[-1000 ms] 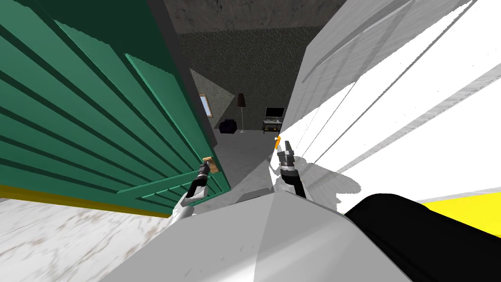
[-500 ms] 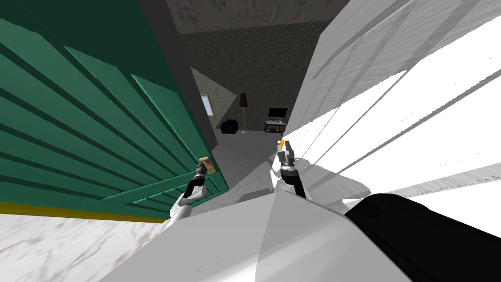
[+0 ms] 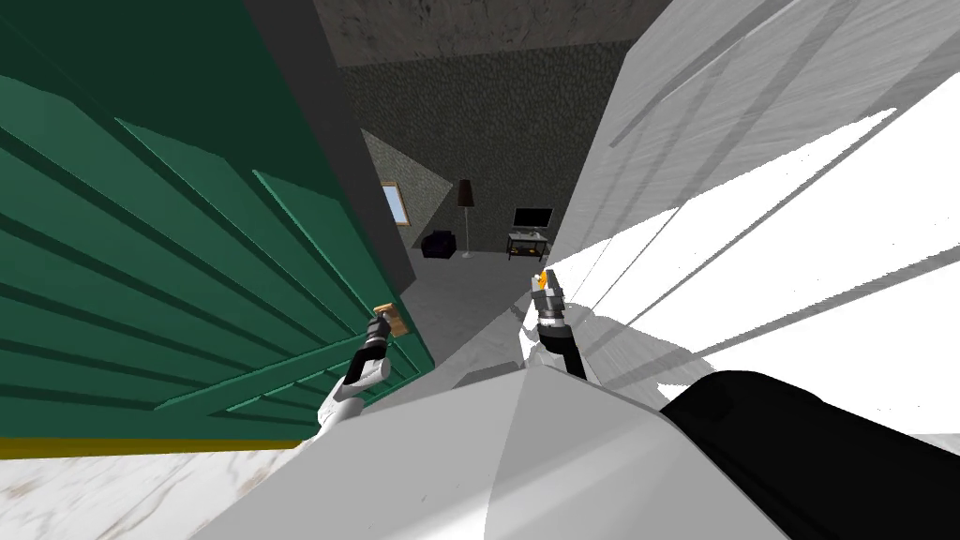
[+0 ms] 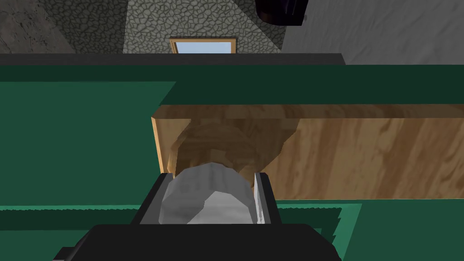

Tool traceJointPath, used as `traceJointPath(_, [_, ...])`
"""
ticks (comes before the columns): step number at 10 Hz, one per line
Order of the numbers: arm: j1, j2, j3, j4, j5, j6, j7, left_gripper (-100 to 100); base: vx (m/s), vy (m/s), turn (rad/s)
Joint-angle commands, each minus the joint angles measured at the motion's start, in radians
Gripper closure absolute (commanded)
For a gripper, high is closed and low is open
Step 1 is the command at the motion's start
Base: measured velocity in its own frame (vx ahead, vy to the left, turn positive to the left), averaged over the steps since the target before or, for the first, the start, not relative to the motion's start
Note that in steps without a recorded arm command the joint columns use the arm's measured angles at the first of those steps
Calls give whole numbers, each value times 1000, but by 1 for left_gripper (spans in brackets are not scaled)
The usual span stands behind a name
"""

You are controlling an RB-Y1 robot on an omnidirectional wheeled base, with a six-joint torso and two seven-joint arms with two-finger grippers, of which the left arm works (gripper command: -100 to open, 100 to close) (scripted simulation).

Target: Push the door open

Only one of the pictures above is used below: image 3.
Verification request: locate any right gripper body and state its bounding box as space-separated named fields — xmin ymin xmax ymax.
xmin=531 ymin=288 xmax=567 ymax=323

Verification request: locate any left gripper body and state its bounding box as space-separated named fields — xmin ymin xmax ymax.
xmin=363 ymin=316 xmax=393 ymax=357

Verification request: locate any brass door handle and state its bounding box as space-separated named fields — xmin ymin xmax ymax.
xmin=372 ymin=303 xmax=411 ymax=338

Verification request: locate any television on dark stand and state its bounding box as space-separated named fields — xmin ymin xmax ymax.
xmin=505 ymin=207 xmax=555 ymax=263

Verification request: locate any black armchair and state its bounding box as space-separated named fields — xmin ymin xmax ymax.
xmin=420 ymin=231 xmax=458 ymax=260

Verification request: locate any floor lamp with dark shade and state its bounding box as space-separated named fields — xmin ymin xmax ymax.
xmin=457 ymin=179 xmax=477 ymax=260

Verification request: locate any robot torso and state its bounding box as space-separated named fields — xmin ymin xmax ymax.
xmin=190 ymin=363 xmax=788 ymax=540

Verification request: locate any white panelled door leaf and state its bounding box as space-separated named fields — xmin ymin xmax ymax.
xmin=517 ymin=0 xmax=960 ymax=456

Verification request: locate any green panelled door leaf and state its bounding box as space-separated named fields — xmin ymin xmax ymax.
xmin=0 ymin=0 xmax=437 ymax=460

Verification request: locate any window with wooden frame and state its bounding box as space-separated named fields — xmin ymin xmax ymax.
xmin=380 ymin=180 xmax=413 ymax=228

